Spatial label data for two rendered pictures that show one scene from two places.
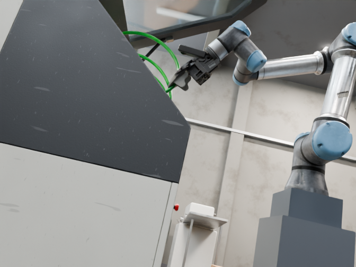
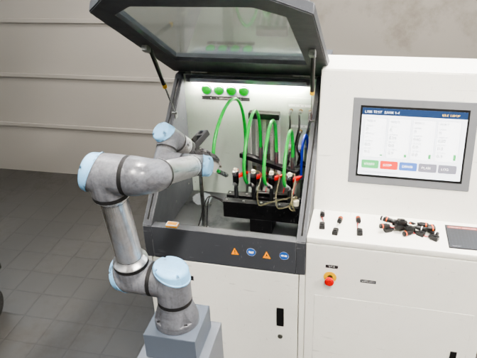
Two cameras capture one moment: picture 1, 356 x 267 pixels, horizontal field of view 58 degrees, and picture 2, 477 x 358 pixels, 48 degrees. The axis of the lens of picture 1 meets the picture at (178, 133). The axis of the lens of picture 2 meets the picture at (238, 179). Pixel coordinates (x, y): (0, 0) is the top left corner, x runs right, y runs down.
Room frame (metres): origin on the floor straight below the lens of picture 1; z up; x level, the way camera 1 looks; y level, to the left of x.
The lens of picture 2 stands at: (1.71, -1.81, 2.17)
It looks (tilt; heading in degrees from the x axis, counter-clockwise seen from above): 28 degrees down; 104
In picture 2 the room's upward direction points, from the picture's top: 2 degrees counter-clockwise
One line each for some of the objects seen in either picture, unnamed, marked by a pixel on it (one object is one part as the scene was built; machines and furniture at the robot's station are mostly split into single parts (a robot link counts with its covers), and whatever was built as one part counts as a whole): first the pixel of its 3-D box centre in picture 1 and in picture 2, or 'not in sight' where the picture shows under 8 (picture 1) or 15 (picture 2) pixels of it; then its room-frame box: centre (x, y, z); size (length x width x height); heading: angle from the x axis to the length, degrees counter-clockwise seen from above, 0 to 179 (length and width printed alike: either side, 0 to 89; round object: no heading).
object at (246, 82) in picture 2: not in sight; (247, 82); (1.19, 0.49, 1.43); 0.54 x 0.03 x 0.02; 179
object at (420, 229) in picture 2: not in sight; (409, 226); (1.92, 0.06, 1.01); 0.23 x 0.11 x 0.06; 179
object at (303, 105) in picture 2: not in sight; (299, 131); (1.43, 0.48, 1.20); 0.13 x 0.03 x 0.31; 179
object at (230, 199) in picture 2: not in sight; (262, 213); (1.30, 0.22, 0.91); 0.34 x 0.10 x 0.15; 179
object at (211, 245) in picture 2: not in sight; (223, 246); (1.18, -0.02, 0.87); 0.62 x 0.04 x 0.16; 179
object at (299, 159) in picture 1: (310, 152); (170, 280); (1.14, -0.50, 1.07); 0.13 x 0.12 x 0.14; 177
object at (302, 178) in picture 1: (306, 183); (175, 308); (1.14, -0.50, 0.95); 0.15 x 0.15 x 0.10
